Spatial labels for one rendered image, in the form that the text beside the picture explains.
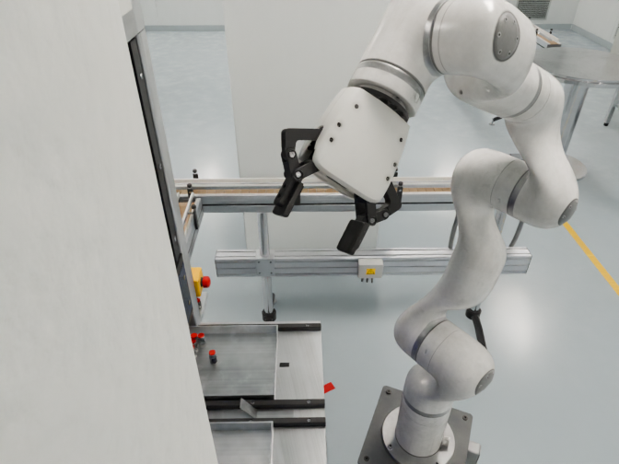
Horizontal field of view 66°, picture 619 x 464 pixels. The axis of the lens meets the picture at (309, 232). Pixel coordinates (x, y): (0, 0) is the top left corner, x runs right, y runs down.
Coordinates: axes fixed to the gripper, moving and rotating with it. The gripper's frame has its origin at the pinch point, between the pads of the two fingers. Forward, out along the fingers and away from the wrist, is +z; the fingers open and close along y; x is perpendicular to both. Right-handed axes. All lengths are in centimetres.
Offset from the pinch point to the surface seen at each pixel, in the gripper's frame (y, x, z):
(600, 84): -243, -183, -213
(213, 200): -30, -165, -6
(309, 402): -55, -65, 36
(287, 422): -50, -62, 42
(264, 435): -46, -63, 47
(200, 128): -58, -465, -83
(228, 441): -39, -66, 53
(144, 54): 23, -67, -22
